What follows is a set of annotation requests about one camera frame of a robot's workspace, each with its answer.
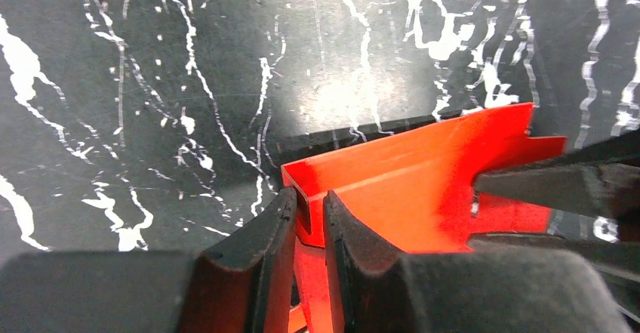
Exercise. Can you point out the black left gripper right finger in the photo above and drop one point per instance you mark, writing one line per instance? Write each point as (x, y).
(376, 287)

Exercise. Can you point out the red paper box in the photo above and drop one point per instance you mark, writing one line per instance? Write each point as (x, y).
(415, 190)

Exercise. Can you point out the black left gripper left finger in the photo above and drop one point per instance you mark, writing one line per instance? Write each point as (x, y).
(241, 284)

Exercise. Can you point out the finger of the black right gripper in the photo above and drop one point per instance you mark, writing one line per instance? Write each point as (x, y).
(598, 180)
(618, 264)

